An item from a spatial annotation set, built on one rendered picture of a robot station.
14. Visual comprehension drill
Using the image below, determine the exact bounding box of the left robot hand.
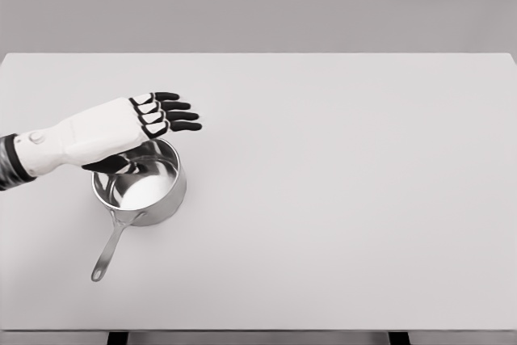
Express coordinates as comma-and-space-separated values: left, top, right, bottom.
64, 91, 203, 175

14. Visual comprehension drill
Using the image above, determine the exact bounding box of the steel saucepan with long handle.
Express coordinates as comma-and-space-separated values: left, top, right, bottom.
90, 137, 188, 283

